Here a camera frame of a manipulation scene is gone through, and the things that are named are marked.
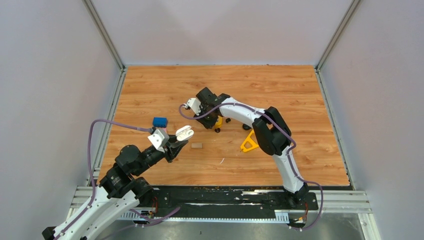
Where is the white earbud charging case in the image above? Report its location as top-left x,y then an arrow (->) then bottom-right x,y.
175,125 -> 195,142

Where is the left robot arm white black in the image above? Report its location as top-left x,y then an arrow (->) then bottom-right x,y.
42,135 -> 188,240

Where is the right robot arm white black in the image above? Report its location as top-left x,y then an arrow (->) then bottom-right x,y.
187,87 -> 309,209

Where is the black earbud charging case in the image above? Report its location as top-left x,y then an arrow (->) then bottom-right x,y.
242,124 -> 252,131

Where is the yellow traffic light block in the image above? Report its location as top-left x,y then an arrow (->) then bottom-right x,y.
214,116 -> 223,129

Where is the small wooden block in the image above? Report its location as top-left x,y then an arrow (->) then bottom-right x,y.
191,142 -> 203,149

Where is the blue toy brick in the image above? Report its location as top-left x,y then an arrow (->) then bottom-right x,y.
152,117 -> 168,128

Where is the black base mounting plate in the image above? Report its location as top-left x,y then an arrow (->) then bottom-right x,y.
135,185 -> 319,220

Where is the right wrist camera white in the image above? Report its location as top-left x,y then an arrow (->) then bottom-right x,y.
183,97 -> 202,116

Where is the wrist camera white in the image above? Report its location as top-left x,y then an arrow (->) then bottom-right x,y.
147,128 -> 170,153
183,97 -> 202,116

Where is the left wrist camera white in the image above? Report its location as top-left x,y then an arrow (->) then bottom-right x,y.
147,128 -> 170,153

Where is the yellow triangular toy frame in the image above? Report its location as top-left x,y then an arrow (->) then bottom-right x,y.
240,130 -> 259,153

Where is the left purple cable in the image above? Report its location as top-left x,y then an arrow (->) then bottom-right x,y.
52,119 -> 181,240

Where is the white slotted cable duct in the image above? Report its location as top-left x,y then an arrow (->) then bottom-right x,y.
81,208 -> 290,224

